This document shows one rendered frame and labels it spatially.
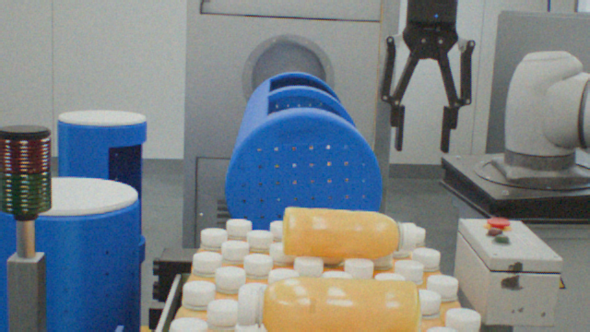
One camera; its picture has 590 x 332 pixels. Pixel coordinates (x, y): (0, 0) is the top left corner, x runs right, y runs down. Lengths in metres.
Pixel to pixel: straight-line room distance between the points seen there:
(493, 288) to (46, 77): 5.68
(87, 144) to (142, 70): 3.97
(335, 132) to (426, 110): 5.41
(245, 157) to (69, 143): 1.23
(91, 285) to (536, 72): 1.01
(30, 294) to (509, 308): 0.63
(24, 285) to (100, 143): 1.54
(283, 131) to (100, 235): 0.39
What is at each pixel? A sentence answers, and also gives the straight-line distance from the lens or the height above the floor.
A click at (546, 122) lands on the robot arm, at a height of 1.20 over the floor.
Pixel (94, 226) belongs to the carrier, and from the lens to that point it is 1.52.
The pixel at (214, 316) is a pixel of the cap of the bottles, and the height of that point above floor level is 1.07.
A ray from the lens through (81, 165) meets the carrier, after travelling 2.59.
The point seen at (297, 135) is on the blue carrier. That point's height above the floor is 1.19.
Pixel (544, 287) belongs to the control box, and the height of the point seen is 1.06.
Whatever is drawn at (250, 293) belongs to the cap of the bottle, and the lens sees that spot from 0.82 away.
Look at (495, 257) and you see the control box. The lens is 1.13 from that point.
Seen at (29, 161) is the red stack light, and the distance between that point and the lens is 0.99.
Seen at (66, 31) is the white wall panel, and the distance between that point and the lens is 6.54.
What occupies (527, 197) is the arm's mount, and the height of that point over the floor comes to 1.05.
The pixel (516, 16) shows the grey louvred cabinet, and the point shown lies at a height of 1.42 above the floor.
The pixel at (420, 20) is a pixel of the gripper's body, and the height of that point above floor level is 1.41.
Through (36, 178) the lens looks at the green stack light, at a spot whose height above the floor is 1.20.
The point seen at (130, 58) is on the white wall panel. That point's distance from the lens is 6.51.
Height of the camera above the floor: 1.42
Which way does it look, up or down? 11 degrees down
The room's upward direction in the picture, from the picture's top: 3 degrees clockwise
